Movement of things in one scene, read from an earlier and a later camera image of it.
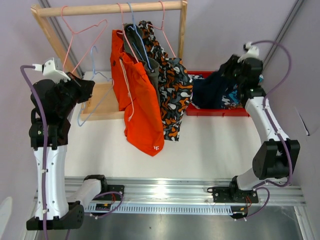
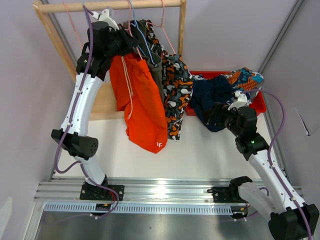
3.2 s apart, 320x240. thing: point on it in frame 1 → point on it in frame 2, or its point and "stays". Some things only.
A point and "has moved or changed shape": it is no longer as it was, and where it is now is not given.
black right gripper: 226,69 → 218,109
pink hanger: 79,31 → 73,25
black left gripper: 85,87 → 129,43
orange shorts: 136,92 stays
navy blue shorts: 208,92 has moved or changed shape
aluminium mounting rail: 172,191 stays
